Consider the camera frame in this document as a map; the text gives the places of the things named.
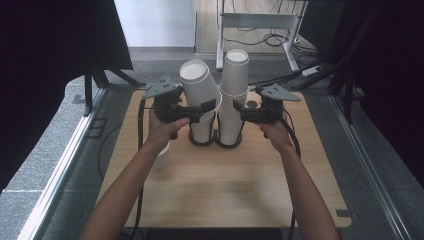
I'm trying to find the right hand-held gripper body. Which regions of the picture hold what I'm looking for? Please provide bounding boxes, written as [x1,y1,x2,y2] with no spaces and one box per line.
[241,83,302,125]

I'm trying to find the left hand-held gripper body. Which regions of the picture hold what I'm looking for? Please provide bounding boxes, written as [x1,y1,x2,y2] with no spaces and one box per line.
[142,73,205,125]

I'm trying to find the short stack of paper cups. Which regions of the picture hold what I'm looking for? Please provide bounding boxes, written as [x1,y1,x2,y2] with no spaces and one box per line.
[189,109,216,144]

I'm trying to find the single white paper cup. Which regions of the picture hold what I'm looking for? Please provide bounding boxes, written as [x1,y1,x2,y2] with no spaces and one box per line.
[178,58,223,115]
[153,139,171,171]

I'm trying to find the tall stack of paper cups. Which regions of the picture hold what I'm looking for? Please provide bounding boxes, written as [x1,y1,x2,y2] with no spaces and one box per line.
[217,48,251,146]

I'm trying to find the black wire double cup holder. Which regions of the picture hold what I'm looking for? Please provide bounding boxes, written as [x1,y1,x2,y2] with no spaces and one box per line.
[187,111,246,149]

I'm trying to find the person's left hand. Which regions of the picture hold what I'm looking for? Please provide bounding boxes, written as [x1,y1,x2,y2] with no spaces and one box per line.
[145,111,191,151]

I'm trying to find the person's right hand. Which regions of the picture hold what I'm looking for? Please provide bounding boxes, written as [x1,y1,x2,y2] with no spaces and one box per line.
[254,114,292,154]

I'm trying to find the white power strip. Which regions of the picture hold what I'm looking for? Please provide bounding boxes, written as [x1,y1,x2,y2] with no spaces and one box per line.
[301,65,324,77]

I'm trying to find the black metal stand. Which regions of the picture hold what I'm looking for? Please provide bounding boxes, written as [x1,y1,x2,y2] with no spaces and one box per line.
[326,66,355,125]

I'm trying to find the black tripod stand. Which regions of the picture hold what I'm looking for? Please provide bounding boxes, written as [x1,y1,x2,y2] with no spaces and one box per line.
[82,54,147,117]

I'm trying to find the dark curtain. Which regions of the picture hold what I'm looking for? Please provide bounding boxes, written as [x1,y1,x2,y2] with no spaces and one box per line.
[328,0,424,186]
[0,0,135,193]

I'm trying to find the thick black floor cables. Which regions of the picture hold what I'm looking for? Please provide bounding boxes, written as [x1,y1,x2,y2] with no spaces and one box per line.
[248,56,334,92]

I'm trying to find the left hand-held gripper cable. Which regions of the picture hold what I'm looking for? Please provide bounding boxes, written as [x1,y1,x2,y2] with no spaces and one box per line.
[128,97,148,240]

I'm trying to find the hand-held gripper cable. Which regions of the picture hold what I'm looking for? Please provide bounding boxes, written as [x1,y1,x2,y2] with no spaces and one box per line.
[279,109,302,240]
[128,97,148,240]

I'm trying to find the right hand-held gripper cable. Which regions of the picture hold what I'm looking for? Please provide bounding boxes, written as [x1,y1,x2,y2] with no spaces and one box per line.
[279,109,302,240]

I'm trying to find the thin black floor cables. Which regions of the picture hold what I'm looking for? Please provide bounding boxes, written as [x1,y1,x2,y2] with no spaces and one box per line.
[222,26,303,48]

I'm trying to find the white metal desk frame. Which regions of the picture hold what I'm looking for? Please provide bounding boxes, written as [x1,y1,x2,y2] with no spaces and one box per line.
[215,0,310,73]

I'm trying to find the thin black cable loop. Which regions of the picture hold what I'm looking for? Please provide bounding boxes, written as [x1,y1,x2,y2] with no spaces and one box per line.
[97,123,123,182]

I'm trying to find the aluminium floor rail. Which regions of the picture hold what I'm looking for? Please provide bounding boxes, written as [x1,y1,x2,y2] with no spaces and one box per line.
[329,94,413,240]
[17,88,108,240]

